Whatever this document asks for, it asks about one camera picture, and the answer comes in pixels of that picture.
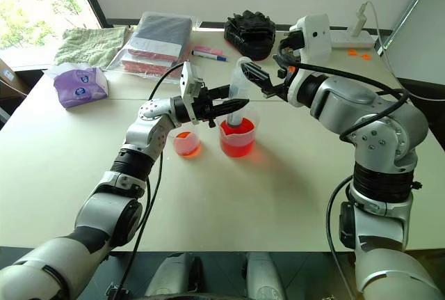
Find pink pen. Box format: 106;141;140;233
193;45;224;55

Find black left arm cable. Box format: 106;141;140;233
114;61;191;300

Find large cup with red liquid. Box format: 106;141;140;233
218;107;262;159

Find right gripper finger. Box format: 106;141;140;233
262;83;290;100
239;61;276;95

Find small cup with red liquid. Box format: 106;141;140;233
172;130;203;157

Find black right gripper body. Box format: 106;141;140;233
273;48;297;101

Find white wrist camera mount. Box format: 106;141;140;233
287;14;332;108
178;61;207;124

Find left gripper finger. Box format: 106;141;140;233
213;98;251;118
207;85;233;102

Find purple tissue pack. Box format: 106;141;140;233
53;66;110;110

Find black plastic bundle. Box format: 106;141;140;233
223;9;277;62

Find brown cardboard box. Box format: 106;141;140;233
0;57;31;100

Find green towel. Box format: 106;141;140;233
53;26;130;70

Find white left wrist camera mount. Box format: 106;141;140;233
178;61;207;124

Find white power strip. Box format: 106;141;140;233
329;31;378;50

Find grey rounded robot leg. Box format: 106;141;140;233
143;252;207;298
242;251;286;300

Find clear plastic measuring cylinder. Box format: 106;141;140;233
227;56;254;129

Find white plug adapter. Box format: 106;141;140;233
350;0;370;37

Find white blue marker pen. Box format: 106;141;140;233
191;50;229;62

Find white cable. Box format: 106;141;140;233
366;0;445;103

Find grey window frame bar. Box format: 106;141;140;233
378;0;443;56

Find clear plastic bag with packs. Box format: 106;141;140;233
105;10;195;84

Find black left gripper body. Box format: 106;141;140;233
192;85;219;129

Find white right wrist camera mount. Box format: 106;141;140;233
287;14;332;108

